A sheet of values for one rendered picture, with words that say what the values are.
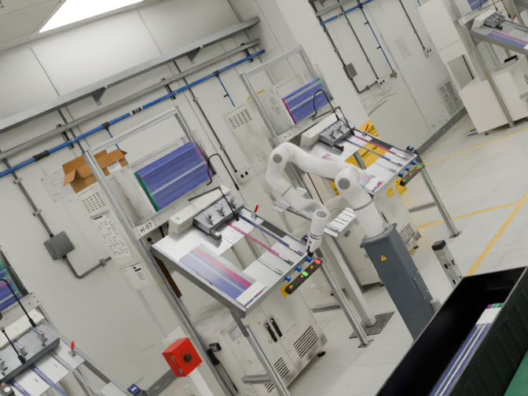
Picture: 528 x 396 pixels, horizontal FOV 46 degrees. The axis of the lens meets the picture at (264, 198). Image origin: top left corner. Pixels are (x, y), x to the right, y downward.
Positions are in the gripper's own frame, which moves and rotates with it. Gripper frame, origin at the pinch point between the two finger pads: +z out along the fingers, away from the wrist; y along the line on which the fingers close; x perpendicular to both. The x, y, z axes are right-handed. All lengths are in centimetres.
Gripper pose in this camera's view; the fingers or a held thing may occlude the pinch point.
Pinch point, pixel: (310, 253)
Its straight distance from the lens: 379.4
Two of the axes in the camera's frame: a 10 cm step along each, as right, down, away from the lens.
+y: 6.0, -4.4, 6.7
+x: -7.9, -4.7, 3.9
